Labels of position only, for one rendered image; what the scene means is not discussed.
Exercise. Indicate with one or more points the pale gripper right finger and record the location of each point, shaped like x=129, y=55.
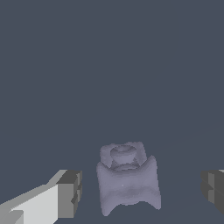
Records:
x=215, y=186

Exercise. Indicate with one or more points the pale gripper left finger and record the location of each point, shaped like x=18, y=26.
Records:
x=52, y=198

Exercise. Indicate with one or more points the lavender grey blocky object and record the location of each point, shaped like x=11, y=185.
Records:
x=128, y=186

